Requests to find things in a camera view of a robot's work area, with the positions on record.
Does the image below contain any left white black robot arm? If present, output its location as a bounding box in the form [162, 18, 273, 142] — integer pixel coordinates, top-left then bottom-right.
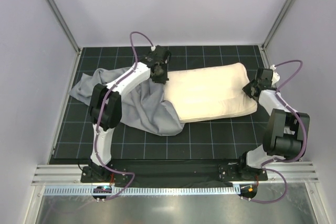
[88, 46, 172, 183]

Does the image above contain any left aluminium frame post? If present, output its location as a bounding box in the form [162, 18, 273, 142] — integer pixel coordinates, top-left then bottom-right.
[45, 0, 81, 54]

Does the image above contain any slotted grey cable duct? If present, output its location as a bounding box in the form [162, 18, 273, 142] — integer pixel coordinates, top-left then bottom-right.
[44, 185, 240, 197]

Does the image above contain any grey fabric pillowcase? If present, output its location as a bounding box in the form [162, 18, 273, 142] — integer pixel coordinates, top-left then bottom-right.
[69, 67, 184, 136]

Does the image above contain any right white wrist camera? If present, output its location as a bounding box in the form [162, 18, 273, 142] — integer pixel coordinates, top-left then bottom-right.
[270, 65, 280, 86]

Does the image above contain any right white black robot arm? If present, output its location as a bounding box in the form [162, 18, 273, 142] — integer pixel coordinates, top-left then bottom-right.
[236, 68, 310, 180]

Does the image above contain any black gridded cutting mat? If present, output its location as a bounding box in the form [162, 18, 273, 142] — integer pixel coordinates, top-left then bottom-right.
[50, 45, 268, 164]

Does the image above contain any cream white pillow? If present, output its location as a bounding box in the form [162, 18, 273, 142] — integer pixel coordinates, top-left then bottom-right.
[164, 63, 258, 123]

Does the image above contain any aluminium front rail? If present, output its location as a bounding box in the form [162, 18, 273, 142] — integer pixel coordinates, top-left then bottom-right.
[31, 162, 319, 186]

